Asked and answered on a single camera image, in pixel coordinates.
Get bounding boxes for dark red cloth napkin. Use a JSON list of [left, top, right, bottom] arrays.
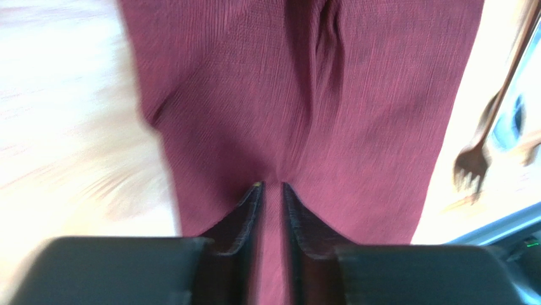
[[119, 1, 484, 304]]

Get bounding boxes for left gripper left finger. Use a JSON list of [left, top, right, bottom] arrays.
[[11, 183, 265, 304]]

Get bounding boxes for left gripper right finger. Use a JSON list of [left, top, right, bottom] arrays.
[[283, 184, 523, 304]]

